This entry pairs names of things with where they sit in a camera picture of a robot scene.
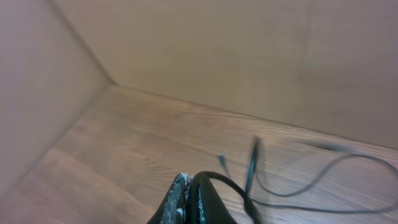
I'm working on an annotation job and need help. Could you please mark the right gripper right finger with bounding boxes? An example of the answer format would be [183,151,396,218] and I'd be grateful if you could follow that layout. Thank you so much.
[188,171,237,224]

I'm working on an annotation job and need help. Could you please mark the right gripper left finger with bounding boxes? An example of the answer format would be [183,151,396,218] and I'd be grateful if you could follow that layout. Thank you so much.
[147,173,189,224]

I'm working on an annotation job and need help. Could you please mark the black USB cable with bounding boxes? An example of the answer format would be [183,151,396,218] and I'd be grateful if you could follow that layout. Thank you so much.
[198,136,398,224]

